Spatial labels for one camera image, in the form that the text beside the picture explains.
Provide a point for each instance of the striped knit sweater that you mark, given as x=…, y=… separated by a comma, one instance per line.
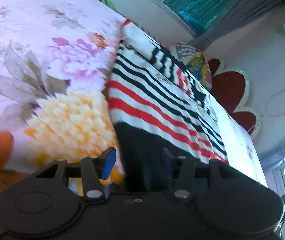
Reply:
x=157, y=100

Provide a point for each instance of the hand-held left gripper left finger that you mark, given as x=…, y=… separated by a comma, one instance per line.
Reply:
x=108, y=163

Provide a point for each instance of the floral bed sheet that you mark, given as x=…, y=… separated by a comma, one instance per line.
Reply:
x=57, y=55

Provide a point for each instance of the striped pillow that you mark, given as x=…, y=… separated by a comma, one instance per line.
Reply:
x=186, y=50

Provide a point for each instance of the colourful floral cloth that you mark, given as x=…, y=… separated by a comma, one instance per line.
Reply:
x=200, y=67

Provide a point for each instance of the grey curtain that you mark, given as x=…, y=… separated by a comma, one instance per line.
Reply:
x=245, y=17

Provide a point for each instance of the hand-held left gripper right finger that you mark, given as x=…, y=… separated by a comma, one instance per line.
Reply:
x=168, y=161

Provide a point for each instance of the sliding glass window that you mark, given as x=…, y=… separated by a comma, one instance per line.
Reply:
x=195, y=0

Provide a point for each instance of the green cloth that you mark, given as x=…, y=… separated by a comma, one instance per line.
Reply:
x=107, y=2

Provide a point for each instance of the red and white headboard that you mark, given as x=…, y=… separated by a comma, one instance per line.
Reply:
x=230, y=85

